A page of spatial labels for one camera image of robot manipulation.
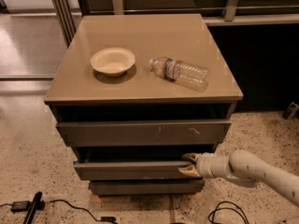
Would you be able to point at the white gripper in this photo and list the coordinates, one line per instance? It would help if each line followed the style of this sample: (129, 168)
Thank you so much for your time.
(205, 165)

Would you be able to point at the grey drawer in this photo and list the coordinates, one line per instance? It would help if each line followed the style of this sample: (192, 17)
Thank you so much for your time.
(135, 187)
(143, 133)
(130, 170)

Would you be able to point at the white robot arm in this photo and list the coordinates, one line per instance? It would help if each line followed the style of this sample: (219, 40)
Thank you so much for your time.
(243, 169)

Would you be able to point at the grey top drawer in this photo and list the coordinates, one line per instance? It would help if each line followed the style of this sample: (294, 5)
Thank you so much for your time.
(143, 133)

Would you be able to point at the grey drawer cabinet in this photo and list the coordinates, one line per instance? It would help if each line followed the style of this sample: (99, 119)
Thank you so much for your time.
(80, 94)

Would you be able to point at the grey bottom drawer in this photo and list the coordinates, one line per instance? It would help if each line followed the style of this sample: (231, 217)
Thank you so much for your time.
(135, 187)

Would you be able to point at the clear plastic water bottle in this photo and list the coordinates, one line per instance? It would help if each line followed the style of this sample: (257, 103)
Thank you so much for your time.
(188, 75)

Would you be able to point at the white paper bowl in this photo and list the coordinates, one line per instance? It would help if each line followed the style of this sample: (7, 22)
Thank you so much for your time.
(113, 62)

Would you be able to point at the black power adapter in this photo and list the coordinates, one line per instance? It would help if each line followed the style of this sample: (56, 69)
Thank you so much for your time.
(20, 206)

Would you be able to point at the dark object by wall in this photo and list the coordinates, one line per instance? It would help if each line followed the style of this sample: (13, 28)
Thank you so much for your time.
(290, 111)

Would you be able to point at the metal railing frame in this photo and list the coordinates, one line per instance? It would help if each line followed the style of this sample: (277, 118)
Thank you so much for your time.
(214, 12)

